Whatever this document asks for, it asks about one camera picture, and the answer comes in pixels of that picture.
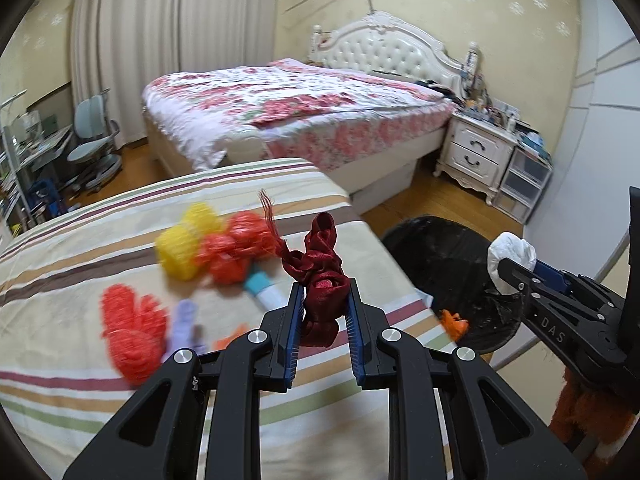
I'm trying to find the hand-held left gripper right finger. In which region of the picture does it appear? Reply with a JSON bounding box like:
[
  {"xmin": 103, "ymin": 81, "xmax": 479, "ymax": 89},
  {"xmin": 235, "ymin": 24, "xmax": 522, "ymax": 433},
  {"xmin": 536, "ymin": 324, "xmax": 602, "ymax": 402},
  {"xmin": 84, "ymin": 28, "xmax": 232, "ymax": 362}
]
[{"xmin": 345, "ymin": 280, "xmax": 588, "ymax": 480}]

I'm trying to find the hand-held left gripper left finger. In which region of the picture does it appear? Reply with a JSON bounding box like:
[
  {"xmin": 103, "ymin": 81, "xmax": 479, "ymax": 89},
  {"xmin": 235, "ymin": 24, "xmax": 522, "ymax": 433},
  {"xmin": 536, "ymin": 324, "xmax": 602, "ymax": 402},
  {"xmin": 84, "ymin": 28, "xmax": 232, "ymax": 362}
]
[{"xmin": 62, "ymin": 282, "xmax": 306, "ymax": 480}]

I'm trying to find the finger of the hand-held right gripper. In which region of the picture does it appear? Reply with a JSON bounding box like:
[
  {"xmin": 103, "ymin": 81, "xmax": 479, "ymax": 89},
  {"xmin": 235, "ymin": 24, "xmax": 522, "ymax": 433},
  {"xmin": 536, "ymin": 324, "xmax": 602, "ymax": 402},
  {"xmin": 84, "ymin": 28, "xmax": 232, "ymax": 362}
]
[
  {"xmin": 534, "ymin": 261, "xmax": 626, "ymax": 311},
  {"xmin": 500, "ymin": 257, "xmax": 538, "ymax": 311}
]

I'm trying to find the white tissue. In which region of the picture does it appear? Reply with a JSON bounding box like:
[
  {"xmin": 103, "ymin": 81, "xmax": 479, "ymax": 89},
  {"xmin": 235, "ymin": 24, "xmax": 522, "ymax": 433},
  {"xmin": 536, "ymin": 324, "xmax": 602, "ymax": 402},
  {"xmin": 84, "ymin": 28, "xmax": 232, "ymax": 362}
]
[{"xmin": 487, "ymin": 231, "xmax": 538, "ymax": 295}]

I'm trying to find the dark red satin ribbon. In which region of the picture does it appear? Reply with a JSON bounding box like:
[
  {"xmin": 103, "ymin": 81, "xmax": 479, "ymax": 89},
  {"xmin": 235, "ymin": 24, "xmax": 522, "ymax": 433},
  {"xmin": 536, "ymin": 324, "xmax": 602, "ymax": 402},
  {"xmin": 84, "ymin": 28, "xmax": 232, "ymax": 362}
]
[{"xmin": 257, "ymin": 189, "xmax": 358, "ymax": 348}]

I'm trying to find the orange wrapper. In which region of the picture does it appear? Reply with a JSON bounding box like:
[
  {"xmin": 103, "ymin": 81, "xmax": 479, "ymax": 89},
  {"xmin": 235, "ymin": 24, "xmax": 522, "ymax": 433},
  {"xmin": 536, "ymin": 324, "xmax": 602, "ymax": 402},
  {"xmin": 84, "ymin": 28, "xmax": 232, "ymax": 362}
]
[
  {"xmin": 212, "ymin": 327, "xmax": 251, "ymax": 353},
  {"xmin": 440, "ymin": 310, "xmax": 471, "ymax": 343}
]

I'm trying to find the bin with black bag liner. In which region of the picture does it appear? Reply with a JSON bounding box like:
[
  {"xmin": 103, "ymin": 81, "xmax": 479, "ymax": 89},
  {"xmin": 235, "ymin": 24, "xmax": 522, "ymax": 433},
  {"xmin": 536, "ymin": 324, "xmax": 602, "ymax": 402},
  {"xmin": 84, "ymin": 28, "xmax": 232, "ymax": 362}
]
[{"xmin": 382, "ymin": 215, "xmax": 526, "ymax": 356}]

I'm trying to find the red mesh net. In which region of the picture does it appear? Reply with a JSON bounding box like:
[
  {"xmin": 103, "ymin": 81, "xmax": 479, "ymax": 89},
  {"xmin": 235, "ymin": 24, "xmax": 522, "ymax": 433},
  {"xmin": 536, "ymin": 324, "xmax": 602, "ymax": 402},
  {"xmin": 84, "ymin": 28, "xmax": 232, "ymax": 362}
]
[{"xmin": 195, "ymin": 210, "xmax": 281, "ymax": 288}]

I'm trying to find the lavender wrapper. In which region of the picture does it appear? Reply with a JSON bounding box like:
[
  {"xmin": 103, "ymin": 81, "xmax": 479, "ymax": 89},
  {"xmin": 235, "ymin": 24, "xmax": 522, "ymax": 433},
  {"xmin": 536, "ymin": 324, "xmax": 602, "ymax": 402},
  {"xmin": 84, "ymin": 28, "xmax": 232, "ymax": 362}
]
[{"xmin": 160, "ymin": 299, "xmax": 206, "ymax": 361}]

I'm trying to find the yellow foam fruit net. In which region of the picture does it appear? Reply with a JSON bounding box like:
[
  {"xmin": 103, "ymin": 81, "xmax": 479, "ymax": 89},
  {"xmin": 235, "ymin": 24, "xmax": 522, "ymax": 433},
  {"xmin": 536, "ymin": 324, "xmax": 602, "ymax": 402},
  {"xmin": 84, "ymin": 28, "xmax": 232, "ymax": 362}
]
[{"xmin": 155, "ymin": 202, "xmax": 223, "ymax": 281}]

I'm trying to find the red foam fruit net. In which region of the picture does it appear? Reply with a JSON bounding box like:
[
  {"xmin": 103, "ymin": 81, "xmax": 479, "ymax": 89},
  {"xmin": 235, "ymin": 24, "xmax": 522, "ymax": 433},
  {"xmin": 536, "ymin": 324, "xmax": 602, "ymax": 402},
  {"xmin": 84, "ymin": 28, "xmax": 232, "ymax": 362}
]
[{"xmin": 100, "ymin": 284, "xmax": 168, "ymax": 386}]

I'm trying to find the clear plastic drawer unit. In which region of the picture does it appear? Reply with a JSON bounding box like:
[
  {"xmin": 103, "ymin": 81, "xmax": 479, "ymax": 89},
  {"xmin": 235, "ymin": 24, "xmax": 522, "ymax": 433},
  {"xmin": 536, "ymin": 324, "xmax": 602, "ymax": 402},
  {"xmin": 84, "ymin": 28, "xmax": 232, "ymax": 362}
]
[{"xmin": 495, "ymin": 147, "xmax": 553, "ymax": 223}]

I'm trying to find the blue items pile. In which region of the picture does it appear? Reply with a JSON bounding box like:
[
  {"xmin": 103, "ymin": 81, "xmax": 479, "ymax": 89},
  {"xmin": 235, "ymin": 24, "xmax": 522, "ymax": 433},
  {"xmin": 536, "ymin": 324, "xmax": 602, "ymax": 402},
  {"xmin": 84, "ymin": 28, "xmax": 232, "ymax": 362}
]
[{"xmin": 517, "ymin": 120, "xmax": 556, "ymax": 161}]

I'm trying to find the white nightstand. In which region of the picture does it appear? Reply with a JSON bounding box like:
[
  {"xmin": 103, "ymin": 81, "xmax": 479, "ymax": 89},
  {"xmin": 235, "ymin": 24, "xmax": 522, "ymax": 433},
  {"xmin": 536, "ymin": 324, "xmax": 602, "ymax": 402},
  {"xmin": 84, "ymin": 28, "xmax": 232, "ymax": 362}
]
[{"xmin": 434, "ymin": 110, "xmax": 518, "ymax": 206}]

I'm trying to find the wardrobe with sliding doors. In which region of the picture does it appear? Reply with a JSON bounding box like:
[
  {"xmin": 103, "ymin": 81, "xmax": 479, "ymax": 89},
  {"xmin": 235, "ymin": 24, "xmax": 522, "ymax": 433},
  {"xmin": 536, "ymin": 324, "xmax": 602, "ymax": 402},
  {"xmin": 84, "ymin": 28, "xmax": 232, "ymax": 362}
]
[{"xmin": 525, "ymin": 0, "xmax": 640, "ymax": 361}]

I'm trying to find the clutter of small bottles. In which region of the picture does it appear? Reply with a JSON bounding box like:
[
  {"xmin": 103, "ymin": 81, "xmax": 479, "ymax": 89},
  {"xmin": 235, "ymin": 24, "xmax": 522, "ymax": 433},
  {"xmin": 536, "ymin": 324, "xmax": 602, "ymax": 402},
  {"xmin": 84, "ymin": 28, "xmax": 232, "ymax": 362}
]
[{"xmin": 462, "ymin": 67, "xmax": 521, "ymax": 131}]

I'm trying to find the dark clothes pile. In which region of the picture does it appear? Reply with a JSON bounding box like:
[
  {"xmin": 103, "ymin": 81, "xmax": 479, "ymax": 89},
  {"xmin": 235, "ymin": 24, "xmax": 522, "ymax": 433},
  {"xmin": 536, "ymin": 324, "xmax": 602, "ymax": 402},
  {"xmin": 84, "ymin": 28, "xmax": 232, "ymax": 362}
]
[{"xmin": 415, "ymin": 79, "xmax": 458, "ymax": 98}]

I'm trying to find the striped blanket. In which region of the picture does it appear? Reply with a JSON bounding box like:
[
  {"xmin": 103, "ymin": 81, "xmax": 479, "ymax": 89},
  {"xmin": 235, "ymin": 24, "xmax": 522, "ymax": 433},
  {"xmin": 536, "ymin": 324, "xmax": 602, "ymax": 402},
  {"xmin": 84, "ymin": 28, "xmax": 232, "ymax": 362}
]
[{"xmin": 0, "ymin": 157, "xmax": 496, "ymax": 480}]

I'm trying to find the floral quilt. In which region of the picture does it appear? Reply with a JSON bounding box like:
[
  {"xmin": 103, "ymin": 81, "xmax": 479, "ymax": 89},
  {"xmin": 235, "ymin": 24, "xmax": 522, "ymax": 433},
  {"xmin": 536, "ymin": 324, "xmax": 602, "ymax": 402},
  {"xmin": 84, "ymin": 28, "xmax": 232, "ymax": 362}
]
[{"xmin": 142, "ymin": 57, "xmax": 458, "ymax": 173}]

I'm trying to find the white bed with tufted headboard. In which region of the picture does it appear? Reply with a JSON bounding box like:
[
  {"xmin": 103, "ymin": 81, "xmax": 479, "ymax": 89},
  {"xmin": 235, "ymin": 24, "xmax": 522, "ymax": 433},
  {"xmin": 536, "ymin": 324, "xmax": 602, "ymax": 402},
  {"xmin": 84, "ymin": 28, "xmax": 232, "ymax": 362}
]
[{"xmin": 142, "ymin": 10, "xmax": 468, "ymax": 198}]

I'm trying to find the grey-green desk chair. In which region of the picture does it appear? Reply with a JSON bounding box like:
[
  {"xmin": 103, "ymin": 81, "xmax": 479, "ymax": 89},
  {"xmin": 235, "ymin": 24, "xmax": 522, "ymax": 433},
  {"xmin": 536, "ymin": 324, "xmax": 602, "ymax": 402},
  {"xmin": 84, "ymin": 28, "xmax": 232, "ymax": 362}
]
[{"xmin": 65, "ymin": 87, "xmax": 125, "ymax": 196}]

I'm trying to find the blue stool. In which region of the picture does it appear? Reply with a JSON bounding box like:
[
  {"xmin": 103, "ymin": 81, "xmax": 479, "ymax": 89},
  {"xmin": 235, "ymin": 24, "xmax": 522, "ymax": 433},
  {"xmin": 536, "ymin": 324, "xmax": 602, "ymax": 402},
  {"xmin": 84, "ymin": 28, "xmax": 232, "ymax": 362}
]
[{"xmin": 27, "ymin": 180, "xmax": 63, "ymax": 216}]

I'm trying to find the cluttered desk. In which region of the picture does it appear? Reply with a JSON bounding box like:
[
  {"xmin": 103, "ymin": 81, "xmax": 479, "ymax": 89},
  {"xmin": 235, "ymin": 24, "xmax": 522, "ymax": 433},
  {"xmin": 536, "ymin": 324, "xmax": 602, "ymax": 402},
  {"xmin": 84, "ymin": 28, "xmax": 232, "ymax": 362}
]
[{"xmin": 0, "ymin": 110, "xmax": 73, "ymax": 226}]

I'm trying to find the beige curtain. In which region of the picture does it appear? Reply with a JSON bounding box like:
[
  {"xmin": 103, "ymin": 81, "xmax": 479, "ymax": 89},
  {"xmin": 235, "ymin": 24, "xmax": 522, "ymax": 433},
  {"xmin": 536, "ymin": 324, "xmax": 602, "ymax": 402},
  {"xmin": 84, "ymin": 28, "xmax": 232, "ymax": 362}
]
[{"xmin": 70, "ymin": 0, "xmax": 283, "ymax": 146}]

